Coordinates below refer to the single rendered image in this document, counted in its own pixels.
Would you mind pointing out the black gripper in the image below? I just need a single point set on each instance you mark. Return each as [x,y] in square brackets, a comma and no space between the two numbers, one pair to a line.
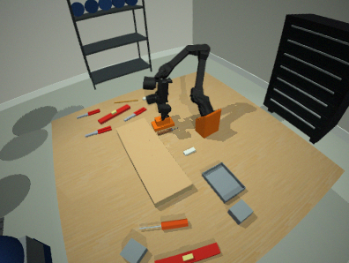
[163,108]

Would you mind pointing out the orange-handled awl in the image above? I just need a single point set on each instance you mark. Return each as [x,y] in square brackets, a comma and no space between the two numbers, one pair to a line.
[171,224]

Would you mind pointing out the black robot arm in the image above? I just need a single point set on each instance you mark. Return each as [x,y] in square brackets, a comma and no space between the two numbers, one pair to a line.
[197,92]

